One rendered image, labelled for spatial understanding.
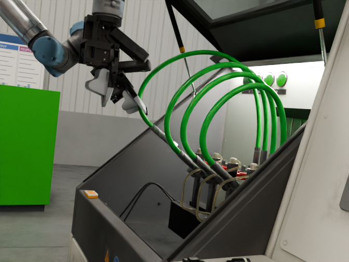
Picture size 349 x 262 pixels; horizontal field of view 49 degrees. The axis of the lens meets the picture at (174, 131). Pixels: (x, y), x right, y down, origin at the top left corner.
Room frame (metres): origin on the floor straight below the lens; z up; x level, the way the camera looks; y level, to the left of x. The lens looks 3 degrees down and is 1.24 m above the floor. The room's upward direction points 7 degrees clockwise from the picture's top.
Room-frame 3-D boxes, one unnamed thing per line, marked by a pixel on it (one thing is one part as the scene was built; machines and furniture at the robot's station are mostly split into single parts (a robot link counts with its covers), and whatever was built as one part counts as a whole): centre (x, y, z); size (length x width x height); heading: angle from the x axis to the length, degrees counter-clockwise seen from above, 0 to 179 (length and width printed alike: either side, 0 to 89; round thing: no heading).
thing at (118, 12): (0.94, 0.19, 1.46); 0.08 x 0.08 x 0.05
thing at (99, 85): (0.93, 0.19, 1.28); 0.06 x 0.03 x 0.09; 117
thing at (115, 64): (0.93, 0.17, 1.32); 0.05 x 0.02 x 0.09; 27
